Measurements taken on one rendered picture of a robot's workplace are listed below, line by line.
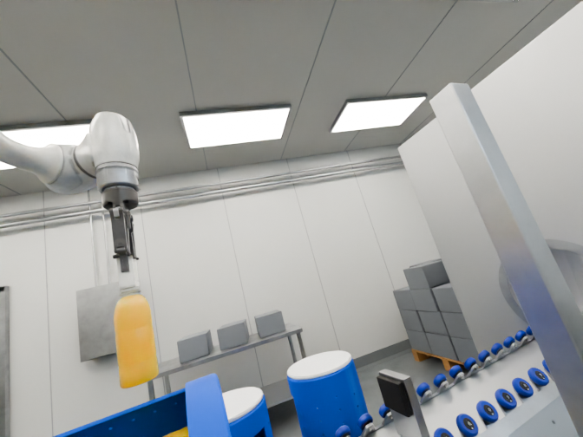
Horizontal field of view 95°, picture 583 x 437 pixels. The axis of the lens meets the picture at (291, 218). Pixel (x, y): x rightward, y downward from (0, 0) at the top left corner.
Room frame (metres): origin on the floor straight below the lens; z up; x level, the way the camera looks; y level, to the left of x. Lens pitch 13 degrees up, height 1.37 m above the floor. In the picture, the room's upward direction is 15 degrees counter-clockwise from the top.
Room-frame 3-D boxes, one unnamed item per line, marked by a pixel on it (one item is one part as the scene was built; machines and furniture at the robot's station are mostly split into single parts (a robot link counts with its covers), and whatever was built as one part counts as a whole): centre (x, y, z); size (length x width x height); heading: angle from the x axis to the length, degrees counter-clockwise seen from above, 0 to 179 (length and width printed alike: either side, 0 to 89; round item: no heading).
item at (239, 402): (1.04, 0.40, 1.03); 0.28 x 0.28 x 0.01
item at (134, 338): (0.60, 0.39, 1.36); 0.07 x 0.07 x 0.19
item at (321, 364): (1.24, 0.05, 1.03); 0.28 x 0.28 x 0.01
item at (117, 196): (0.60, 0.39, 1.65); 0.08 x 0.07 x 0.09; 23
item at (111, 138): (0.60, 0.40, 1.83); 0.13 x 0.11 x 0.16; 70
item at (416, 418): (0.80, -0.15, 1.00); 0.10 x 0.04 x 0.15; 23
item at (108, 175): (0.60, 0.39, 1.72); 0.09 x 0.09 x 0.06
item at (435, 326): (3.55, -1.66, 0.59); 1.20 x 0.80 x 1.19; 16
